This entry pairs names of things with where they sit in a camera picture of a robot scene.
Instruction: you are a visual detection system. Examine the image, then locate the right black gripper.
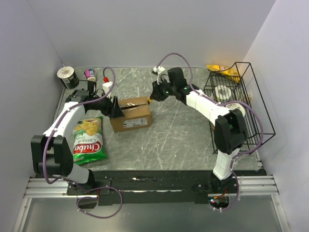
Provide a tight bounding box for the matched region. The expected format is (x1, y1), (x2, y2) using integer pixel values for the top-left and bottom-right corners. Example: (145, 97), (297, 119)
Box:
(150, 78), (176, 102)

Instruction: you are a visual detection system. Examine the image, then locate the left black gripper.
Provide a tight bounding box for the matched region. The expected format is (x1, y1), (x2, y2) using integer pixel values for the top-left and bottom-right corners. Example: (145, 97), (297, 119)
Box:
(91, 91), (125, 118)

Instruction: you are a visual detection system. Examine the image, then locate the brown cardboard express box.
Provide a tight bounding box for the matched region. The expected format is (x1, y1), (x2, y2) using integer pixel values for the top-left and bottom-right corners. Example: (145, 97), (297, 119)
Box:
(110, 97), (152, 132)

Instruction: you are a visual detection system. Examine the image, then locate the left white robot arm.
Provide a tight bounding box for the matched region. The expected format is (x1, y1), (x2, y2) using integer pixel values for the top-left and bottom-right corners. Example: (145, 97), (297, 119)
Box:
(31, 81), (123, 194)

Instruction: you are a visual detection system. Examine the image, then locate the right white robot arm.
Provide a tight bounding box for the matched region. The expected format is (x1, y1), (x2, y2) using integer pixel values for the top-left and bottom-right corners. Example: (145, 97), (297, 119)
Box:
(150, 66), (247, 193)

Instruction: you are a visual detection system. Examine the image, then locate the green Chuba chips bag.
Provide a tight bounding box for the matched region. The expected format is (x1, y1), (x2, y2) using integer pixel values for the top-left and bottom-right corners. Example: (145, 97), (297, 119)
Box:
(72, 116), (107, 165)

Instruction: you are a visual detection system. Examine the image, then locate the purple yogurt cup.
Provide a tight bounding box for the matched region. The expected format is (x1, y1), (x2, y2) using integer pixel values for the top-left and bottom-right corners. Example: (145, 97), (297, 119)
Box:
(84, 69), (97, 82)

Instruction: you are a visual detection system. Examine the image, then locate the black cylindrical snack can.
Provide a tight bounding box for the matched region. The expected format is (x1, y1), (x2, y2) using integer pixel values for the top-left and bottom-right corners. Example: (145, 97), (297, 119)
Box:
(57, 66), (79, 89)

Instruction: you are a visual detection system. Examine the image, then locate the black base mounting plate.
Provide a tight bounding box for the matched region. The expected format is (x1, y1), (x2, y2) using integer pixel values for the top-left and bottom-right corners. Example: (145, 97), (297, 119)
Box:
(66, 170), (266, 206)

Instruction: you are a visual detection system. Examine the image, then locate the yellow chips bag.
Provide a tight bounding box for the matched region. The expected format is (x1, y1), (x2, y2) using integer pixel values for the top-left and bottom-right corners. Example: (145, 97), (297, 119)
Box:
(206, 64), (240, 84)

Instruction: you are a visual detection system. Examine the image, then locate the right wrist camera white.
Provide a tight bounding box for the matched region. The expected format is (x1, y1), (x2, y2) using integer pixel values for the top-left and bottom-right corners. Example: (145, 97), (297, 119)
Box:
(152, 66), (168, 85)

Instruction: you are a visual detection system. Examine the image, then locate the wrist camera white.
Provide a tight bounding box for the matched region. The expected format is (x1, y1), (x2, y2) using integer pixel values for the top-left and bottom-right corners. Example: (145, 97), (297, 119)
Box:
(102, 77), (115, 99)
(152, 66), (168, 85)

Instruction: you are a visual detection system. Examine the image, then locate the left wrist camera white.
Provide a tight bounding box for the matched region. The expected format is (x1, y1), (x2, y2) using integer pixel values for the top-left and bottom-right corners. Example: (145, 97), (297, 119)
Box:
(102, 77), (115, 99)

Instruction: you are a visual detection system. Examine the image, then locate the black wire rack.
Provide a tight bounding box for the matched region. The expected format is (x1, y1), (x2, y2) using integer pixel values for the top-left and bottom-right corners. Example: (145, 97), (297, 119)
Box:
(203, 62), (276, 152)

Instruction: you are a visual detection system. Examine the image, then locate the aluminium rail frame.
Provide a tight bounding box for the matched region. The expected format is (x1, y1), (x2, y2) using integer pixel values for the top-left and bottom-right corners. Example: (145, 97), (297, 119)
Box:
(24, 176), (279, 199)

